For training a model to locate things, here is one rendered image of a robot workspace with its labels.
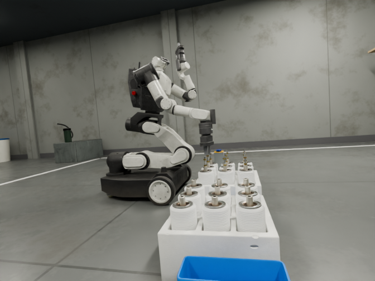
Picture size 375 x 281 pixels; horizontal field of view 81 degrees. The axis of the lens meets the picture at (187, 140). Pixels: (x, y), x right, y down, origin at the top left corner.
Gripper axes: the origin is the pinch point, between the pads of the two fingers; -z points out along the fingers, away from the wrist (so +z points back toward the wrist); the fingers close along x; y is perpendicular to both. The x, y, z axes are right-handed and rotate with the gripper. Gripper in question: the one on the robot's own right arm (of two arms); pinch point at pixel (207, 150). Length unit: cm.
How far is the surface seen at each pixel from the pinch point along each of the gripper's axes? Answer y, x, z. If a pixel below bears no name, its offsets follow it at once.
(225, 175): 17.4, 10.5, -13.0
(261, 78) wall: -60, -310, 96
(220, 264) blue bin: 43, 66, -26
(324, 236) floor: 66, 12, -36
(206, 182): 7.3, 14.8, -16.8
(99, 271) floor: -3, 80, -36
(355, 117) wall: 82, -372, 8
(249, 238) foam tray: 50, 59, -19
